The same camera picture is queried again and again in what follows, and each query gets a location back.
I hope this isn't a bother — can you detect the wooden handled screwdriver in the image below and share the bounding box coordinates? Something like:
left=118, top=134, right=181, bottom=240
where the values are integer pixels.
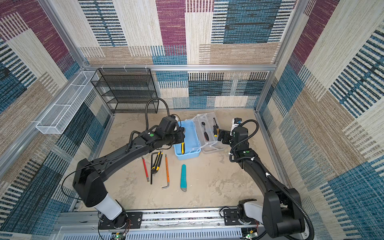
left=213, top=118, right=219, bottom=138

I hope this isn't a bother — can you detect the yellow handled wrench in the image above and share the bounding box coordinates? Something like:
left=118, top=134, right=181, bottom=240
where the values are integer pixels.
left=181, top=142, right=186, bottom=155

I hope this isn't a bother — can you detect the orange pencil tool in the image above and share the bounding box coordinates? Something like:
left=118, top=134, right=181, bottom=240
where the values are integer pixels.
left=162, top=154, right=170, bottom=189

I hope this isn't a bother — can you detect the light blue plastic tool box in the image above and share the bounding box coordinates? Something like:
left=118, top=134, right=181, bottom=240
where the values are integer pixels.
left=174, top=112, right=226, bottom=161

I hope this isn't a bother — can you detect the black hex key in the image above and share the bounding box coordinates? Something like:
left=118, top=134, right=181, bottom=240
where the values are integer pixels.
left=150, top=152, right=161, bottom=185

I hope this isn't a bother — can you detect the red hex key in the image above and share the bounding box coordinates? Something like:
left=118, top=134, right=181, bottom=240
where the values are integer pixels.
left=142, top=156, right=150, bottom=183

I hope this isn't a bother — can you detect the teal utility knife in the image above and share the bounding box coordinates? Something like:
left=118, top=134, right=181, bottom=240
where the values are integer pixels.
left=180, top=165, right=187, bottom=192

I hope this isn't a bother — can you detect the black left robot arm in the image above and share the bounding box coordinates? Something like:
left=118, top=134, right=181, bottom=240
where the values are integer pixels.
left=73, top=128, right=185, bottom=221

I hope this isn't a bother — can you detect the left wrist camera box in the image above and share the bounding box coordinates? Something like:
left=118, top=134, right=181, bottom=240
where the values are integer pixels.
left=170, top=114, right=181, bottom=127

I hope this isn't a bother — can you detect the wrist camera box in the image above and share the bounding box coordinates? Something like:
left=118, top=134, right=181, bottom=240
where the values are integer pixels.
left=170, top=114, right=181, bottom=127
left=231, top=118, right=242, bottom=134

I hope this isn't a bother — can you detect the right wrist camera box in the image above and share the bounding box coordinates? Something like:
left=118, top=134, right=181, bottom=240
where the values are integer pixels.
left=231, top=118, right=242, bottom=134

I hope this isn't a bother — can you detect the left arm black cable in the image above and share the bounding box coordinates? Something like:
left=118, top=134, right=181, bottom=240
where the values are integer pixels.
left=144, top=97, right=171, bottom=133

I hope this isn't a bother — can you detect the black wire mesh shelf rack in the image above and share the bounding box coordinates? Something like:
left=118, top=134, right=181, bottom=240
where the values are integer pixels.
left=91, top=68, right=158, bottom=114

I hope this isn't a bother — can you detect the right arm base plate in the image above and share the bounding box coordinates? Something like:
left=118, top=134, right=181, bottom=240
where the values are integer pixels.
left=220, top=208, right=260, bottom=226

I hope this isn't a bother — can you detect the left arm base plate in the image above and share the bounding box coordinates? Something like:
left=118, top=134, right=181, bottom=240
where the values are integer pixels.
left=98, top=212, right=143, bottom=231

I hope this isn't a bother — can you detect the white wire mesh basket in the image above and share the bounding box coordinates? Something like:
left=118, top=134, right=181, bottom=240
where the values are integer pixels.
left=36, top=71, right=95, bottom=135

